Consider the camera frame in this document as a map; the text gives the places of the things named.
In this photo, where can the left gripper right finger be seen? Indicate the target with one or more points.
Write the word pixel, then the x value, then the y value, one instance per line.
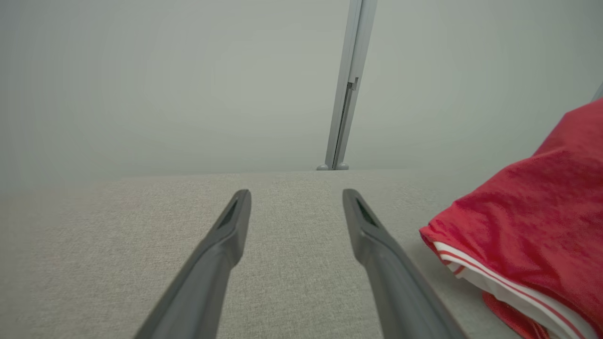
pixel 400 296

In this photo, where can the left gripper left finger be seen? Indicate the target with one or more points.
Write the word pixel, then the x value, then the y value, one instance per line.
pixel 202 287

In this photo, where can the red white garment with tag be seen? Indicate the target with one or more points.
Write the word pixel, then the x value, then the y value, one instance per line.
pixel 541 212

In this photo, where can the grey partition post with feet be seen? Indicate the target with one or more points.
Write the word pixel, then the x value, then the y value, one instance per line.
pixel 351 70

